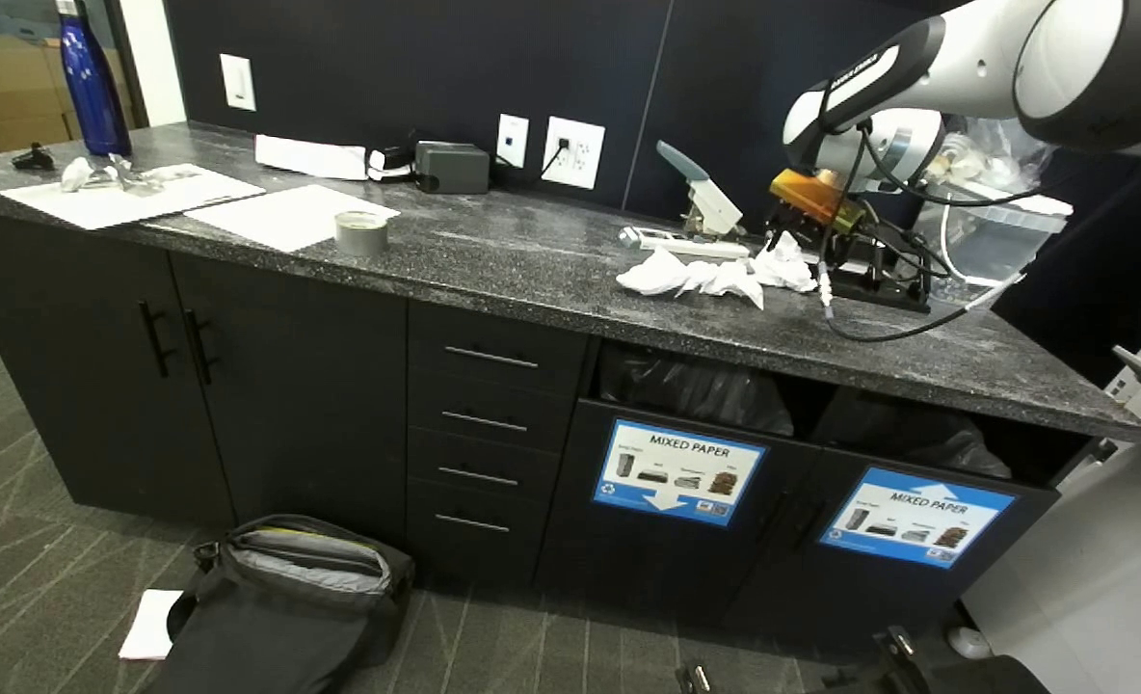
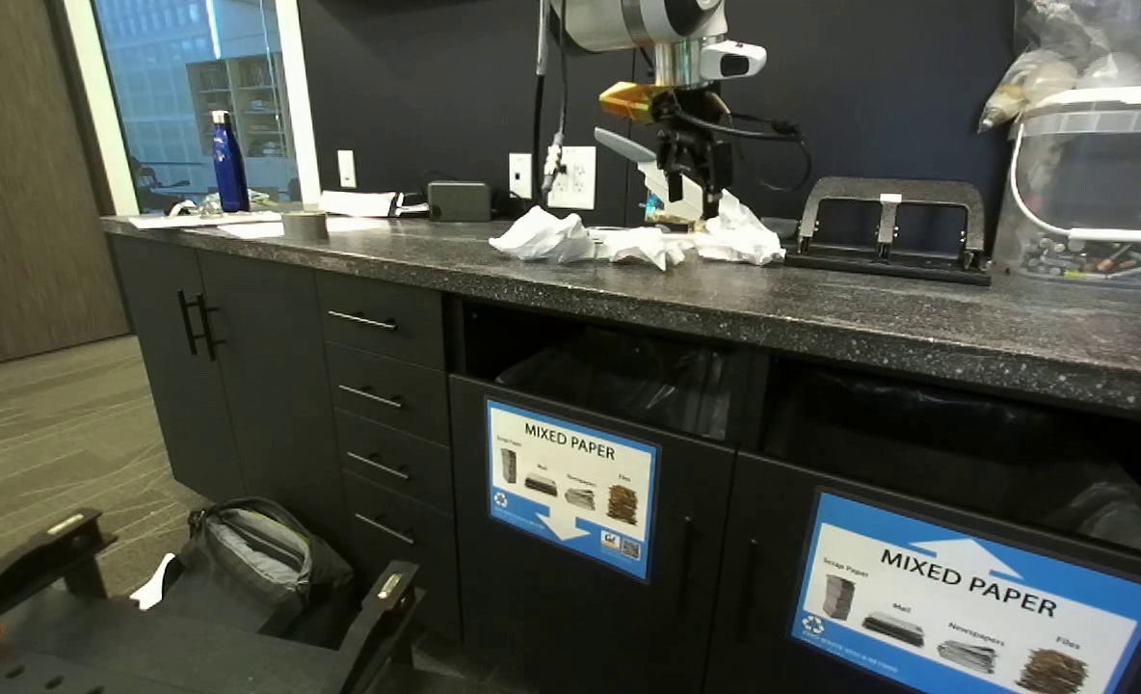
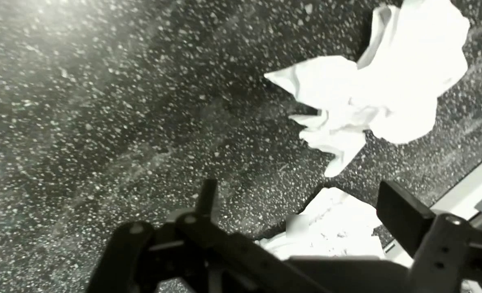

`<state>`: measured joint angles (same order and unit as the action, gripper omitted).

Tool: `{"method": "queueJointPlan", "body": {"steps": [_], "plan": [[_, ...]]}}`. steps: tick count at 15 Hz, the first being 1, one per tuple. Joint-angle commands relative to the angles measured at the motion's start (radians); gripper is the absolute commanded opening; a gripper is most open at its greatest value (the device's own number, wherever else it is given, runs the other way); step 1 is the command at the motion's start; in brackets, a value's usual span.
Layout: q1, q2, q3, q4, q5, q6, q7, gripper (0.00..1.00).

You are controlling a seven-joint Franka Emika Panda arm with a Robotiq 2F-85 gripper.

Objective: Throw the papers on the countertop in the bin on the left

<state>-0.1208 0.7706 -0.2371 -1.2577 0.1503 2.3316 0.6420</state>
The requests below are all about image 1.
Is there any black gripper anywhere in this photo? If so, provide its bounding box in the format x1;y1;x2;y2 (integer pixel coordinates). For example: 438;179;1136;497
811;208;875;279

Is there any black bin bag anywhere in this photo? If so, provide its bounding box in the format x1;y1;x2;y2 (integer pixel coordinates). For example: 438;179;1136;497
804;386;1017;484
594;339;802;445

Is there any black bin door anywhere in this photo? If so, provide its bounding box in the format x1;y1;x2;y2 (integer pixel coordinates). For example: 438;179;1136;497
531;396;794;630

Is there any white crumpled cloth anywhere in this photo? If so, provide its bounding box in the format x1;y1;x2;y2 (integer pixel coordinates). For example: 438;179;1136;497
680;254;771;315

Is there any grey white stapler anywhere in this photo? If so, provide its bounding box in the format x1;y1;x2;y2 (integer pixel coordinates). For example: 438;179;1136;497
618;134;756;261

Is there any clear plastic storage container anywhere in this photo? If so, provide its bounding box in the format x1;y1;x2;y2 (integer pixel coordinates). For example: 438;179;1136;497
920;119;1076;288

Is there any blue label down arrow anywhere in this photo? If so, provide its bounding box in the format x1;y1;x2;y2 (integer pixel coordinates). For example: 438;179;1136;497
589;412;771;533

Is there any blue label up arrow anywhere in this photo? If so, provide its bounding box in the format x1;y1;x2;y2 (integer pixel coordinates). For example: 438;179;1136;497
812;465;1022;576

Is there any black cabinet drawer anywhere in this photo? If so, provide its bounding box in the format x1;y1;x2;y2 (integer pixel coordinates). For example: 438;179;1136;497
405;299;594;389
405;484;572;598
405;427;576;504
405;372;586;447

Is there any black box blue label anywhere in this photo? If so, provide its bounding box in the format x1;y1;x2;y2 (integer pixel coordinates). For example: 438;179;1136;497
722;427;1064;660

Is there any black power adapter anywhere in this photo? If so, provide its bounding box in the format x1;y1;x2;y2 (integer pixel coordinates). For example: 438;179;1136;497
407;134;492;199

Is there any light grey machine housing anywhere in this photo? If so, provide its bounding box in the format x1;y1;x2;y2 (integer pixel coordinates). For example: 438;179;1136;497
951;286;1141;694

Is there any black stand clamp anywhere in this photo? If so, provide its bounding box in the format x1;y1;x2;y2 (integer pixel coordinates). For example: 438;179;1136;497
867;621;1054;694

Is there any grey tape roll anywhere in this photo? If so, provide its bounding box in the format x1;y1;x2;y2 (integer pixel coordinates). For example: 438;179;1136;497
330;204;396;252

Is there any white power strip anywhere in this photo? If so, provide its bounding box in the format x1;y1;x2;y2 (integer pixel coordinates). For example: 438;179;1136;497
252;133;389;186

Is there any flat white paper sheet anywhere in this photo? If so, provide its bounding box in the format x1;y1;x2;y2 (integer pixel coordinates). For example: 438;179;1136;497
180;182;402;259
0;159;266;234

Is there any black cabinet door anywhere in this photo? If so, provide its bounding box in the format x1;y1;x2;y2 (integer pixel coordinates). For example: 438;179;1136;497
166;246;413;548
0;204;239;533

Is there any black grey backpack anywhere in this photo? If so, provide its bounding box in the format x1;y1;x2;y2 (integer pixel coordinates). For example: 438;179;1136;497
161;511;420;694

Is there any crumpled clear plastic wrap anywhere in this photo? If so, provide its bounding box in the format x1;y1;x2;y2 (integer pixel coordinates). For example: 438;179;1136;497
59;151;168;199

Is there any blue water bottle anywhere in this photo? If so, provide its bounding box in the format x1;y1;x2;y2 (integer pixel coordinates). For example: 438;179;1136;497
55;0;139;163

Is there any white paper on floor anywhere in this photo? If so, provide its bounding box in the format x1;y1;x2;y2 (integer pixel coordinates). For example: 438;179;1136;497
116;587;188;668

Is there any small black desk object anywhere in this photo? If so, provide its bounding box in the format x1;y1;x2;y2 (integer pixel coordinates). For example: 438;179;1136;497
7;139;63;179

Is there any orange wrist mount ring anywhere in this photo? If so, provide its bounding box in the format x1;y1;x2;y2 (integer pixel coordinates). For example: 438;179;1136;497
766;163;861;232

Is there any black looping robot cable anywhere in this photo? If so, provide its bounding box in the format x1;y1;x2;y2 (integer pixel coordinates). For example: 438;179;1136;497
812;119;1032;350

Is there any large white wall outlet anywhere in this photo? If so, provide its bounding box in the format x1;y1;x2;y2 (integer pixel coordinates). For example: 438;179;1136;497
540;112;610;199

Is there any small white wall outlet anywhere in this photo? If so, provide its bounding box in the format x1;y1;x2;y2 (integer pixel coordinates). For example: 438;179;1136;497
492;107;536;173

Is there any silver drawer handle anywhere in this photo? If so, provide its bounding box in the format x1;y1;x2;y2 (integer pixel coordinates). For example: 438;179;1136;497
427;504;517;539
437;404;536;441
438;339;544;376
432;461;526;494

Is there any white wall switch plate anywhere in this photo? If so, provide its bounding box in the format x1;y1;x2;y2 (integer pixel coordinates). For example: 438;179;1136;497
215;52;264;118

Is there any black cabinet door handle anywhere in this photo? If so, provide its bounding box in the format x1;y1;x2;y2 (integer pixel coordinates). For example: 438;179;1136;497
180;305;220;389
135;299;174;382

